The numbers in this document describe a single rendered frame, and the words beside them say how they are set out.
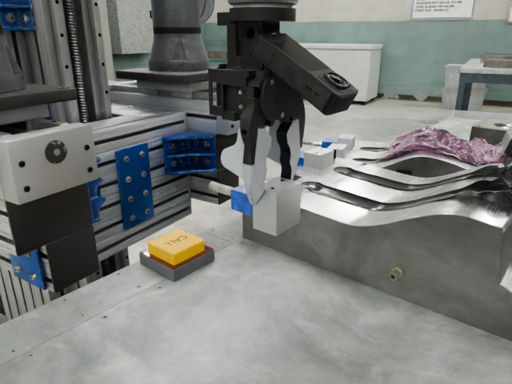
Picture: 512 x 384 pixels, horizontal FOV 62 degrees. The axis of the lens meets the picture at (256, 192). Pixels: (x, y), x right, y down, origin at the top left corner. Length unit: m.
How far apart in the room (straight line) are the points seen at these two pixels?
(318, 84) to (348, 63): 6.91
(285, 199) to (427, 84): 7.51
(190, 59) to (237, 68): 0.58
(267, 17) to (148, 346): 0.37
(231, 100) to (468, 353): 0.38
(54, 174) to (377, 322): 0.49
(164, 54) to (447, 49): 7.04
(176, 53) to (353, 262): 0.68
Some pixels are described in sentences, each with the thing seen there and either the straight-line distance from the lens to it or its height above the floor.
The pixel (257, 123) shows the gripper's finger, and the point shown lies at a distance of 0.46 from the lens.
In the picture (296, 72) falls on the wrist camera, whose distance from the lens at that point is 0.44.
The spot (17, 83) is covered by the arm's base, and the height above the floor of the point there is 1.05.
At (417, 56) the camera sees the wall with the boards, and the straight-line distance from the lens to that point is 7.96.
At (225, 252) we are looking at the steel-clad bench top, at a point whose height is 0.80.
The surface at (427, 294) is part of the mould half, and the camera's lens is 0.59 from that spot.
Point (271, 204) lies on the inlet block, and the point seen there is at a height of 0.94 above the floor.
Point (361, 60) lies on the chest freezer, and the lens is 7.27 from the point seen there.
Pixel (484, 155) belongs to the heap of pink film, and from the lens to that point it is 0.99.
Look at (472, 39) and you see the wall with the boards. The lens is 7.87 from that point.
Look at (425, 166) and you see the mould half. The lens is 0.91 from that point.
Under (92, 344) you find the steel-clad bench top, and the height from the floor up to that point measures 0.80.
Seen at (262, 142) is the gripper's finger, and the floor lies 1.01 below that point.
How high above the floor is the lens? 1.13
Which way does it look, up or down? 21 degrees down
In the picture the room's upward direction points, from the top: straight up
